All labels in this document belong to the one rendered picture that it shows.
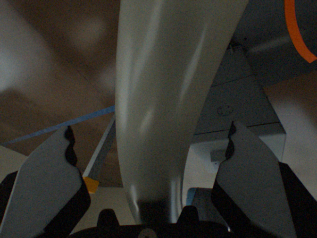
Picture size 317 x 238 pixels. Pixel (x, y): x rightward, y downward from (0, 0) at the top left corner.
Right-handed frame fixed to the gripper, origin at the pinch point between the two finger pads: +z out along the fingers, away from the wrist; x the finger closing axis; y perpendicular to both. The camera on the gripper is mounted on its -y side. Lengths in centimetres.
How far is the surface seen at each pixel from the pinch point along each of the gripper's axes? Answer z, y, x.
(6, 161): 289, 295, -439
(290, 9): 97, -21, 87
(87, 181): 52, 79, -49
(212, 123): 51, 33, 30
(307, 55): 101, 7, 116
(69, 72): 154, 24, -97
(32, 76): 168, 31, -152
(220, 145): 40, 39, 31
